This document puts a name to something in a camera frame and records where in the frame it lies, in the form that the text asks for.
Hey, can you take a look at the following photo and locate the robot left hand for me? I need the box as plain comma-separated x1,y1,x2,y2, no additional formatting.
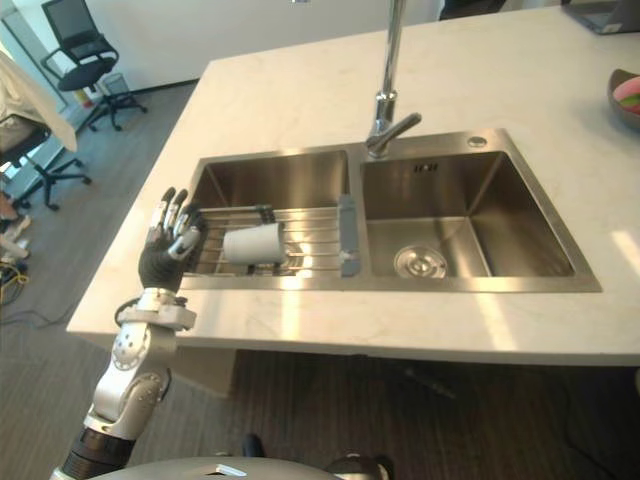
138,186,206,293

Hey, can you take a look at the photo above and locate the white paper cup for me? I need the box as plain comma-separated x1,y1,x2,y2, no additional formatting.
221,222,287,265

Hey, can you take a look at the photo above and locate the metal sink drying rack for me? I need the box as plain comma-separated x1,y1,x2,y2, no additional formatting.
183,194,362,278

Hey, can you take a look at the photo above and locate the stainless steel double sink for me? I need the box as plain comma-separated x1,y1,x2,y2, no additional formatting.
175,127,602,294

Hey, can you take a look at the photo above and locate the round sink drain strainer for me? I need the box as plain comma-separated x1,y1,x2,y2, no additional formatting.
393,244,449,278

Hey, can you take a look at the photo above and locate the black office chair base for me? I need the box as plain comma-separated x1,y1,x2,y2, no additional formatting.
0,124,93,212

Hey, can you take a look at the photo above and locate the white cloth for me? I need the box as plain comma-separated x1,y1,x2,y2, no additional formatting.
0,49,79,153

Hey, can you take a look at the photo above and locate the silver robot torso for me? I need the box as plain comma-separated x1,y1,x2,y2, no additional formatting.
102,455,331,480

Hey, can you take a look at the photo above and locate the black mesh office chair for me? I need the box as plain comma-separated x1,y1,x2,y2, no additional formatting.
39,0,149,133

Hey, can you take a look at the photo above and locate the chrome kitchen faucet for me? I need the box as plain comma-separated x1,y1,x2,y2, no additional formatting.
364,0,423,159

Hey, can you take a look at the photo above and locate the dark bowl with fruit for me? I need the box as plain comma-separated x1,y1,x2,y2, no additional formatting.
606,67,640,130

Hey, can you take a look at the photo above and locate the yellow cable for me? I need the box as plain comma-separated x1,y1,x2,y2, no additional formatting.
4,259,28,290

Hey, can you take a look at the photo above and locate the black floor cable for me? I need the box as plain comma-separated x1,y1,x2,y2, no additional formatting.
544,364,621,480

